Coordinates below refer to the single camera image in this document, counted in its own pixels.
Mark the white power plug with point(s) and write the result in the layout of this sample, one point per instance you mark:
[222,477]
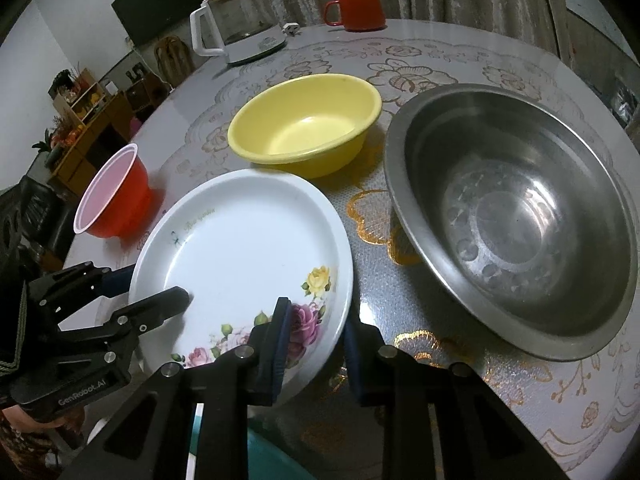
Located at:
[291,29]

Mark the red mug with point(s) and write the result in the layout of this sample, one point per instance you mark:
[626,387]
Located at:
[362,10]

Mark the white glass electric kettle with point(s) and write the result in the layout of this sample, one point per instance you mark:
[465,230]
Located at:
[250,45]

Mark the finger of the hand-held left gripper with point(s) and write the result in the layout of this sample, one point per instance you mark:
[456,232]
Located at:
[165,302]
[117,280]

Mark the orange artificial flowers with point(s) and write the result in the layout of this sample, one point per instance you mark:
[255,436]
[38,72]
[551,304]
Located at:
[62,135]

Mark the white floral plate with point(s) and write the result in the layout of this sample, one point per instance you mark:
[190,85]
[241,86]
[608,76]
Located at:
[240,260]

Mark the black television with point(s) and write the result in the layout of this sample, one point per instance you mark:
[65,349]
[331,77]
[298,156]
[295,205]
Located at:
[165,0]

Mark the yellow plastic bowl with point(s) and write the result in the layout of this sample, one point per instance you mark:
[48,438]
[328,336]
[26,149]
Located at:
[300,130]

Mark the pink basket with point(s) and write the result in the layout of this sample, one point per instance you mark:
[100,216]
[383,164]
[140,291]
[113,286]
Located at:
[135,127]

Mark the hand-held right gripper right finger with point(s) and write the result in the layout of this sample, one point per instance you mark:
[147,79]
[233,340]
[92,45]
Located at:
[352,360]

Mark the gold floral lace tablecloth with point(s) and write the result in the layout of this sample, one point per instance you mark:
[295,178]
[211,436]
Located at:
[380,210]

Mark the teal plastic object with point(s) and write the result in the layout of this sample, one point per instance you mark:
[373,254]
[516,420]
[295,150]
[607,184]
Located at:
[280,455]

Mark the dark wooden tv stand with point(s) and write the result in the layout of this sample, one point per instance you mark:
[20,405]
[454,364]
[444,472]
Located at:
[142,92]

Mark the large stainless steel bowl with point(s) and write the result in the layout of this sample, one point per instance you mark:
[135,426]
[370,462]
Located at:
[510,220]

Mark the person's left hand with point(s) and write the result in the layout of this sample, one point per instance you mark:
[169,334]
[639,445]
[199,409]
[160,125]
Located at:
[35,424]

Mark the wooden cabinet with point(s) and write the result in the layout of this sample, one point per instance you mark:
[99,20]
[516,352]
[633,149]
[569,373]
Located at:
[85,145]

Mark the black leather sofa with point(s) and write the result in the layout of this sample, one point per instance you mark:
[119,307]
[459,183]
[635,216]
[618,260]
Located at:
[35,215]

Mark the wooden chair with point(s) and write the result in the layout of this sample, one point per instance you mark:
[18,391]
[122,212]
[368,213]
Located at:
[172,60]

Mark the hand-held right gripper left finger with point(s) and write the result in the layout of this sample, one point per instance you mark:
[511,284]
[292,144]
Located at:
[280,345]

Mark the red plastic bowl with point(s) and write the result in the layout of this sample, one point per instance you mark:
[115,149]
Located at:
[125,200]

